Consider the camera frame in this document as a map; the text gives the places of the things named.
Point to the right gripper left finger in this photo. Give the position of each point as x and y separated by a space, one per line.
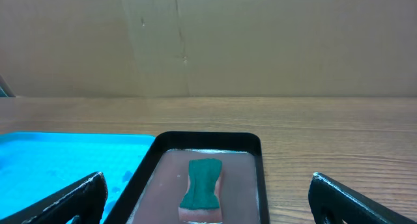
81 202

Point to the teal plastic tray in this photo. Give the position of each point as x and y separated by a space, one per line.
34 165

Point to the black tray with dirty water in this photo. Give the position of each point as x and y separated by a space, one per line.
156 189

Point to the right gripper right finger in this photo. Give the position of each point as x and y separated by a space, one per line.
333 202

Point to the cardboard sheet at back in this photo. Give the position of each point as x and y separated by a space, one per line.
152 48

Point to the green sponge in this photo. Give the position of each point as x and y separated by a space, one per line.
201 202

